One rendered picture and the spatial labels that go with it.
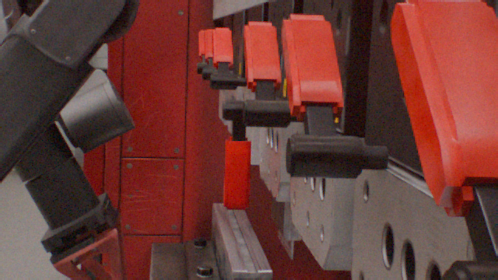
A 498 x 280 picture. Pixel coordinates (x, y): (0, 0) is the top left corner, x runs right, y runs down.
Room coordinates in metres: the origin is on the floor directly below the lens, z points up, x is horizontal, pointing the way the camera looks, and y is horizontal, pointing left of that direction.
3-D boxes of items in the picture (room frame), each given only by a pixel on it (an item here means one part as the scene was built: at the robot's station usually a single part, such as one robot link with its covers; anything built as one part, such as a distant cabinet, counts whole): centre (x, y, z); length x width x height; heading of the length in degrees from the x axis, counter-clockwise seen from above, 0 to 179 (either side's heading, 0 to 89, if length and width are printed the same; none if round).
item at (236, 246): (1.45, 0.01, 0.92); 0.50 x 0.06 x 0.10; 6
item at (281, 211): (0.90, -0.04, 1.13); 0.10 x 0.02 x 0.10; 6
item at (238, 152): (0.74, 0.00, 1.20); 0.04 x 0.02 x 0.10; 96
